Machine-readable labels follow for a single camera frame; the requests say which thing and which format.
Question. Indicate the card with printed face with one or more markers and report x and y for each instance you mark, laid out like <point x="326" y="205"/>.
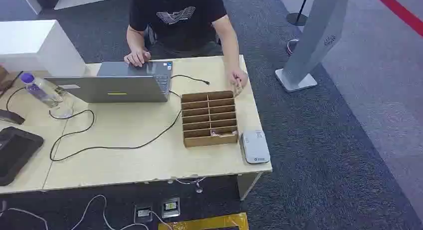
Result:
<point x="237" y="88"/>
<point x="224" y="133"/>

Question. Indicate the wooden card box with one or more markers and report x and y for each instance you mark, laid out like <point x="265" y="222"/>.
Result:
<point x="209" y="119"/>

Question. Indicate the person's left hand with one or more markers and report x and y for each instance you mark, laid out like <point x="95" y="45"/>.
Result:
<point x="238" y="78"/>

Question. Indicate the person's hand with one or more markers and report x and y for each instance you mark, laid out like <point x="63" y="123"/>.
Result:
<point x="238" y="78"/>
<point x="137" y="57"/>

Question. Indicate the grey card reader device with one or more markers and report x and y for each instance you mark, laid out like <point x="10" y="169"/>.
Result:
<point x="255" y="147"/>

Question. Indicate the pale wooden desk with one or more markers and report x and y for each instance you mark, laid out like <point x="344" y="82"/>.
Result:
<point x="148" y="149"/>

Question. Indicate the grey laptop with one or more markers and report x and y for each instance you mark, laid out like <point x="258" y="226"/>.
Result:
<point x="132" y="84"/>

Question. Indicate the person's right hand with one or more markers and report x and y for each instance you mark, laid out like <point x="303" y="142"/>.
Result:
<point x="137" y="57"/>

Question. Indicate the person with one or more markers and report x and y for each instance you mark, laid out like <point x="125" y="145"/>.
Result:
<point x="178" y="20"/>

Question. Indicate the floor power socket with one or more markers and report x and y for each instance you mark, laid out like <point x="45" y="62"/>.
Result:
<point x="143" y="213"/>
<point x="170" y="207"/>

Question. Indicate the yellow floor tape sheet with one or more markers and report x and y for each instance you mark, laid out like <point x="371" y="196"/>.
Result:
<point x="205" y="223"/>

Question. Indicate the grey kiosk stand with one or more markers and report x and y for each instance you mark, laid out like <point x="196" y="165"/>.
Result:
<point x="312" y="40"/>

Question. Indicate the clear plastic cup lid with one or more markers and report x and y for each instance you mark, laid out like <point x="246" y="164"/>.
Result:
<point x="62" y="112"/>

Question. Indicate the clear plastic water bottle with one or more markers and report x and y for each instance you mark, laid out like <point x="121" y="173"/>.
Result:
<point x="39" y="89"/>

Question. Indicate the white cabinet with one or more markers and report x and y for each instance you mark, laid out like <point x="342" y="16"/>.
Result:
<point x="36" y="45"/>

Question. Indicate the black tablet case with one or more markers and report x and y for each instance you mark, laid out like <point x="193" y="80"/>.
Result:
<point x="15" y="154"/>

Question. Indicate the black flat device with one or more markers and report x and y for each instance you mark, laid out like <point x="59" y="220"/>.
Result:
<point x="10" y="116"/>

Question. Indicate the red barrier belt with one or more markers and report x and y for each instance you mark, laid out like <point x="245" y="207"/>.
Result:
<point x="401" y="12"/>

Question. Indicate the black stanchion post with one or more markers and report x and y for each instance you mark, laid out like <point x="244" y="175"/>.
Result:
<point x="299" y="15"/>

